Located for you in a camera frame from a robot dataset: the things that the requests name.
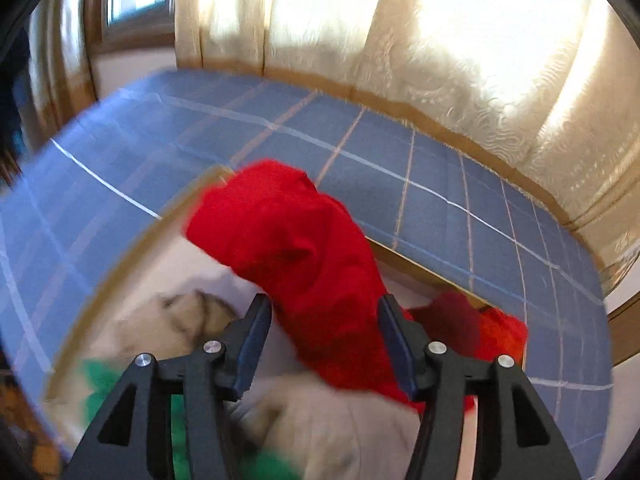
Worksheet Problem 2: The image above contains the bright red underwear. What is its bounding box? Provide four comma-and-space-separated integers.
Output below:
411, 292, 529, 413

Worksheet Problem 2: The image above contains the blue checked tablecloth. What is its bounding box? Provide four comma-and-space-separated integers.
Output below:
0, 67, 616, 480

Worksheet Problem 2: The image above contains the shallow cardboard tray box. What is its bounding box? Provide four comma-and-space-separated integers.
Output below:
42, 165, 526, 480

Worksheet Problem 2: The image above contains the beige underwear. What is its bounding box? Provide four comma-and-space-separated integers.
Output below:
225, 374, 422, 480

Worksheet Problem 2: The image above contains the dark red underwear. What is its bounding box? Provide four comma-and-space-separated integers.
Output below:
186, 159, 426, 411

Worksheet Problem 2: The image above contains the cream lace curtain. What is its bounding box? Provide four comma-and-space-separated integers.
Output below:
172, 0, 640, 296

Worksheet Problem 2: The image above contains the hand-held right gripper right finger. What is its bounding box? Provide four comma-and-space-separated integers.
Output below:
377, 294, 583, 480

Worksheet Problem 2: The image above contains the beige patterned curtain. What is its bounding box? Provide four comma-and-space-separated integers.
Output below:
27, 0, 98, 121

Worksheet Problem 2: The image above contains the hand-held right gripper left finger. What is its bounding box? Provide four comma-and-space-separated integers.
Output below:
75, 292, 273, 480

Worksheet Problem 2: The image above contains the green underwear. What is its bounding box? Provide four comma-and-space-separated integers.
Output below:
82, 359, 301, 480

